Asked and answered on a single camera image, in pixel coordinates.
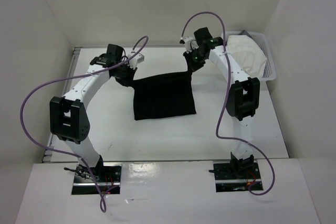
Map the white plastic basket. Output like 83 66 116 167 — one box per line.
221 30 276 82

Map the white skirt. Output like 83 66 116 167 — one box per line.
227 35 267 78

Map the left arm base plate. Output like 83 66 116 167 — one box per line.
64 165 122 195

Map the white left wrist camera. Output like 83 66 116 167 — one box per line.
127 52 145 70

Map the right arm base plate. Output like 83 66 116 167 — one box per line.
208 162 263 193

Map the black skirt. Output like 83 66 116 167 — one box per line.
131 71 196 121

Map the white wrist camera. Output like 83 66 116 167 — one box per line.
180 36 197 52
127 52 145 70

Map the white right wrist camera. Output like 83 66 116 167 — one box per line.
180 36 197 52

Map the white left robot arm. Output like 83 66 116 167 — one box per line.
49 44 144 182

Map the dark grey garment in basket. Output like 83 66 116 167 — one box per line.
238 30 252 38

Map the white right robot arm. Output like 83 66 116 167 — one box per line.
180 27 260 178

